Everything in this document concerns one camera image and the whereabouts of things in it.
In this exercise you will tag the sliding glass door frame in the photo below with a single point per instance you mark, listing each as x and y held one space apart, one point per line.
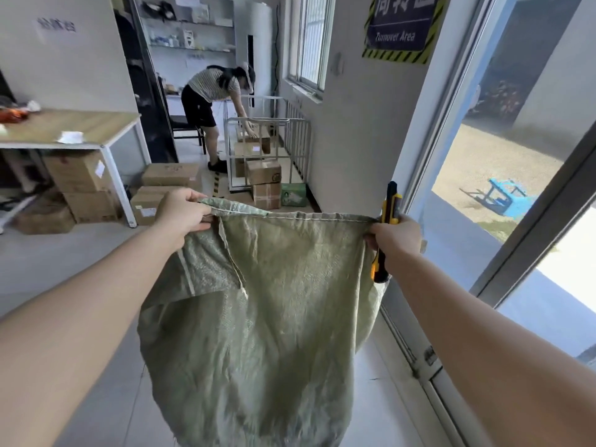
512 204

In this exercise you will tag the large cardboard box under table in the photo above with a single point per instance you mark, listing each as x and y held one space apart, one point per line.
77 172

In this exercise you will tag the person's left hand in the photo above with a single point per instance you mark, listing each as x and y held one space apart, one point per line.
179 212

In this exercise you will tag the person's right fingers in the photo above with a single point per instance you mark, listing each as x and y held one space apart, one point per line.
372 237

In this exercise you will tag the white standing air conditioner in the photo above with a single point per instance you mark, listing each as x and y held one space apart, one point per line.
259 46

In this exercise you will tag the person's left thumb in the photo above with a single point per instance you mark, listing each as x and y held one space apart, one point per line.
202 224

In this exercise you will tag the orange plastic bag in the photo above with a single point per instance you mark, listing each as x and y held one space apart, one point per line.
11 114

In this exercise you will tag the white metal cage trolley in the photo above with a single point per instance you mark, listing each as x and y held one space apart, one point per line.
274 144

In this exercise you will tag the person's right hand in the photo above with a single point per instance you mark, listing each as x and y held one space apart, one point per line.
395 237

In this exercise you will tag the cardboard box with white label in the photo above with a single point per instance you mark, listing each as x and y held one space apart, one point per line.
149 205

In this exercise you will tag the cardboard box in trolley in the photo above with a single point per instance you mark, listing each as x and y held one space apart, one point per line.
242 158
254 137

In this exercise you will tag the window with white frame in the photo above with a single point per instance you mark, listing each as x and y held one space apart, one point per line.
311 41

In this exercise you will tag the yellow black utility knife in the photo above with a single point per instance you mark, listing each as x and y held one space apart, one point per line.
386 218

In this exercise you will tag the blue sign with striped border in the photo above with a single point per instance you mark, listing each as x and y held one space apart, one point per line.
404 25

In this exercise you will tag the wall shelf with items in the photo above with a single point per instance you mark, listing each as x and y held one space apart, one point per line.
188 37

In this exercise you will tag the flat cardboard box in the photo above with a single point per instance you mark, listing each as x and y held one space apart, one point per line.
171 174

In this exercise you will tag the low cardboard box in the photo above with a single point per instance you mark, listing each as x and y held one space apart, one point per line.
44 218

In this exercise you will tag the small taped cardboard box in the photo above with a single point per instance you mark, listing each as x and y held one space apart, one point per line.
267 196
264 172

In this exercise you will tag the person's right forearm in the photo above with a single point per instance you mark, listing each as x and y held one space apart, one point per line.
489 363

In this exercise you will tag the green woven sack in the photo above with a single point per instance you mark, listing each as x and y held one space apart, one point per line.
260 330

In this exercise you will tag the person's left forearm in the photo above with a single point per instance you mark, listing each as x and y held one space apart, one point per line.
79 321

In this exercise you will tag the black chair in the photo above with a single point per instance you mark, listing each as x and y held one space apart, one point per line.
186 127

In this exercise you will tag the blue plastic stool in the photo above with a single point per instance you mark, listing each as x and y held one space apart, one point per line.
508 196

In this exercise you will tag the green printed carton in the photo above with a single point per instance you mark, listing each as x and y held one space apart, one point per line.
294 195

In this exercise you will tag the wooden table with white legs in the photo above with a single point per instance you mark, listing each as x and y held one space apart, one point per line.
70 130

